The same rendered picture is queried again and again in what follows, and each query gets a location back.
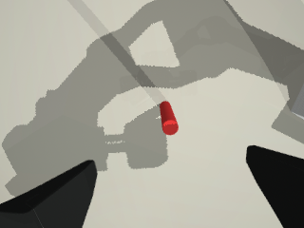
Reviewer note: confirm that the red peg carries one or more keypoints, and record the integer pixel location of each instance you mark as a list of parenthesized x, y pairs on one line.
[(169, 124)]

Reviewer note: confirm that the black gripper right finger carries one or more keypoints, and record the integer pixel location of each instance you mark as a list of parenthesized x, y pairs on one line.
[(281, 179)]

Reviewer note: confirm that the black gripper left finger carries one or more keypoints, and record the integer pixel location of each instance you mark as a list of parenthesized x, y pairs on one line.
[(61, 202)]

